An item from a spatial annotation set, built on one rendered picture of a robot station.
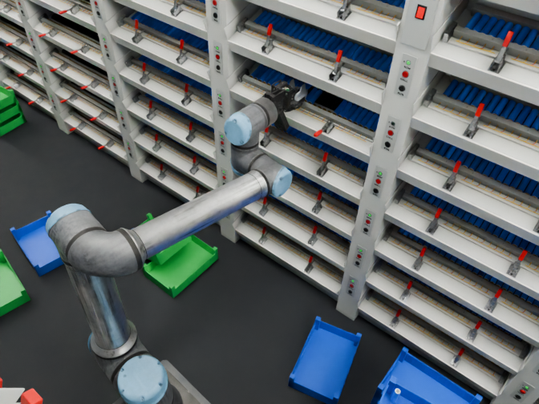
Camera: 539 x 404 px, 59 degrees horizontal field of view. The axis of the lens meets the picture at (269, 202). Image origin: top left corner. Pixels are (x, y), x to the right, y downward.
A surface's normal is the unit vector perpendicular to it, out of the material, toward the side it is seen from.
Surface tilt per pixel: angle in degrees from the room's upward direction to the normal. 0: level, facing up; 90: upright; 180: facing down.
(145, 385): 5
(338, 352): 0
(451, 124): 18
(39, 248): 0
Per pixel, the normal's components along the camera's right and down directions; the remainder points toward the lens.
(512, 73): -0.17, -0.51
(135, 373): 0.05, -0.65
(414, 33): -0.62, 0.54
